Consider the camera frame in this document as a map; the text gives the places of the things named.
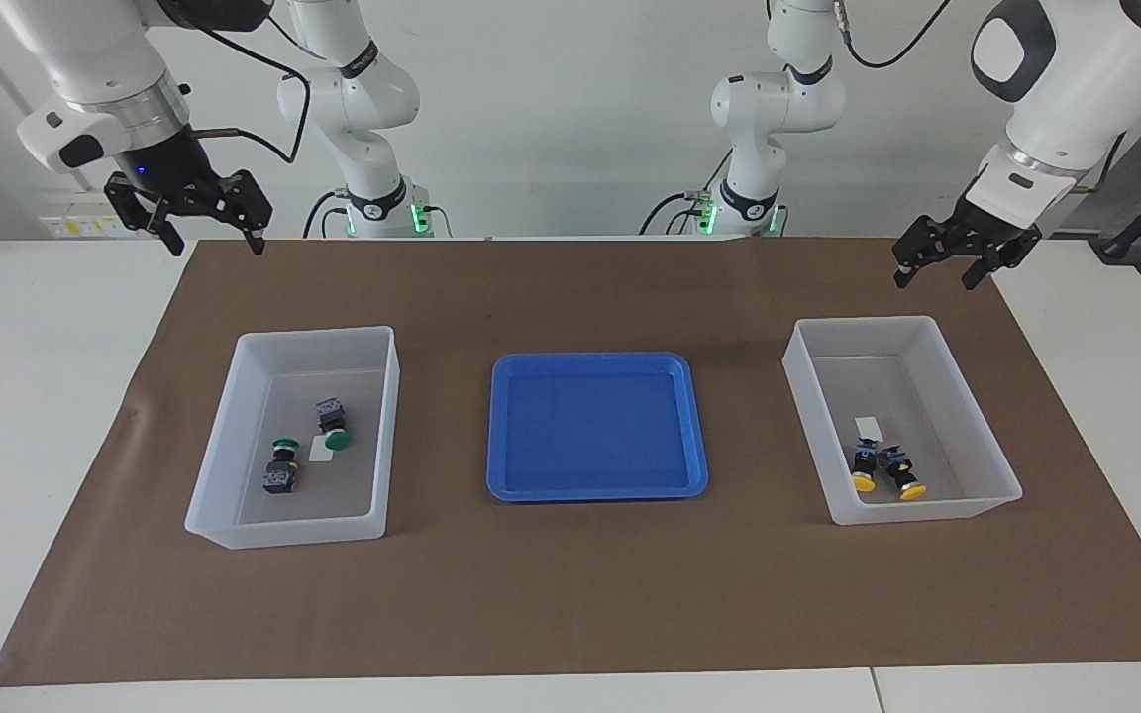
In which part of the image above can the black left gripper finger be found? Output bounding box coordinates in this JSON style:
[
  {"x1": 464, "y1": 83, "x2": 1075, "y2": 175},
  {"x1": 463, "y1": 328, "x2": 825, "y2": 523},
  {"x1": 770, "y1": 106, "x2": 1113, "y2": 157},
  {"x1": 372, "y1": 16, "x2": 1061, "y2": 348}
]
[
  {"x1": 892, "y1": 215, "x2": 966, "y2": 290},
  {"x1": 962, "y1": 240, "x2": 1017, "y2": 291}
]

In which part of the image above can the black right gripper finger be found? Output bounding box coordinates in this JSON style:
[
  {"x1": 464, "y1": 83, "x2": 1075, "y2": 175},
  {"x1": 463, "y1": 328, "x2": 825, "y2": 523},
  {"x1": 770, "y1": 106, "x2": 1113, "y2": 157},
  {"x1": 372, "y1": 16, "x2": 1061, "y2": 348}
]
[
  {"x1": 104, "y1": 168, "x2": 185, "y2": 256},
  {"x1": 219, "y1": 170, "x2": 274, "y2": 256}
]

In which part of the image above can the green push button switch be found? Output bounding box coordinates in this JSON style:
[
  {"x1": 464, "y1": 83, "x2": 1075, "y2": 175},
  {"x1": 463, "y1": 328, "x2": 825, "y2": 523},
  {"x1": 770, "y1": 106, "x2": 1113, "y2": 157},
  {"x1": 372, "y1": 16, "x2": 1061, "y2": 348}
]
[
  {"x1": 315, "y1": 397, "x2": 354, "y2": 453},
  {"x1": 263, "y1": 438, "x2": 301, "y2": 496}
]

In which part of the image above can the translucent white plastic box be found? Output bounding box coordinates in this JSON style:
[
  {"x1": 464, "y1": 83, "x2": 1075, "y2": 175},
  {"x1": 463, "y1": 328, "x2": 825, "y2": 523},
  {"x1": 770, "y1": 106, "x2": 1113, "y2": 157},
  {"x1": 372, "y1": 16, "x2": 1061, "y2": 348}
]
[
  {"x1": 781, "y1": 315, "x2": 1024, "y2": 527},
  {"x1": 183, "y1": 326, "x2": 401, "y2": 551}
]

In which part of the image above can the blue plastic tray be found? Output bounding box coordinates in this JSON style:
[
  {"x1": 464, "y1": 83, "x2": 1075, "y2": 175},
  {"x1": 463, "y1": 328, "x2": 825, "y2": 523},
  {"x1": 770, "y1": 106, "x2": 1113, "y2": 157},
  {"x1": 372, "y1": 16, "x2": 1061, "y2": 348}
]
[{"x1": 487, "y1": 352, "x2": 710, "y2": 503}]

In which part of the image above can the brown table mat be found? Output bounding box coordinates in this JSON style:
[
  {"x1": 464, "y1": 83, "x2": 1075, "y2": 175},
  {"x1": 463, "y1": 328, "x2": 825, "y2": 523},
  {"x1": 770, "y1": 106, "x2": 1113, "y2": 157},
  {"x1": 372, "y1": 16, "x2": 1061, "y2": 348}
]
[{"x1": 0, "y1": 238, "x2": 1141, "y2": 687}]

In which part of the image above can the white wall power strip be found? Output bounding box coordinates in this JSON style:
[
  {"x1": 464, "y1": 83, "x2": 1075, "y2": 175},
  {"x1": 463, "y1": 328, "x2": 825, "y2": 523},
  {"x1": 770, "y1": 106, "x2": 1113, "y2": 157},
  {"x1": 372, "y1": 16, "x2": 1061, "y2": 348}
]
[{"x1": 39, "y1": 203, "x2": 136, "y2": 239}]

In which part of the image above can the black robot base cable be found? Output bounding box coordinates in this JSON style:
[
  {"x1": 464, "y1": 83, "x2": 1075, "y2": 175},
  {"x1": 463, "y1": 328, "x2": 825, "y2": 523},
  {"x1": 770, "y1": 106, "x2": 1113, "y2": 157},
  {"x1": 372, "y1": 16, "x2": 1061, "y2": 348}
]
[
  {"x1": 303, "y1": 191, "x2": 349, "y2": 239},
  {"x1": 640, "y1": 193, "x2": 702, "y2": 237}
]

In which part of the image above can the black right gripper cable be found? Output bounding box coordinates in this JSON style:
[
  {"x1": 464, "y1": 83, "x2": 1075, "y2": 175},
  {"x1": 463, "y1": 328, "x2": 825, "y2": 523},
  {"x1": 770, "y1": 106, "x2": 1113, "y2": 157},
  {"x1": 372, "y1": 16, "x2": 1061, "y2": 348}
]
[{"x1": 184, "y1": 20, "x2": 314, "y2": 166}]

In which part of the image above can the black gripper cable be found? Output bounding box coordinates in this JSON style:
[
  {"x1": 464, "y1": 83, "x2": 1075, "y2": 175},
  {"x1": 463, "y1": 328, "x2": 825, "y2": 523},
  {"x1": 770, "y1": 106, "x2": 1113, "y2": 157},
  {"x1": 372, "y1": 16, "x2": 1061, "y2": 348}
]
[
  {"x1": 833, "y1": 0, "x2": 1126, "y2": 194},
  {"x1": 184, "y1": 20, "x2": 314, "y2": 166}
]

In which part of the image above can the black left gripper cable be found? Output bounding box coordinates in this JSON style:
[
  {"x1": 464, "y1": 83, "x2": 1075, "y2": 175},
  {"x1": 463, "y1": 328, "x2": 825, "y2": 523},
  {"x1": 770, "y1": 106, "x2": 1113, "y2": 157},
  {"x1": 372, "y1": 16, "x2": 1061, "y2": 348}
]
[{"x1": 833, "y1": 0, "x2": 1126, "y2": 194}]

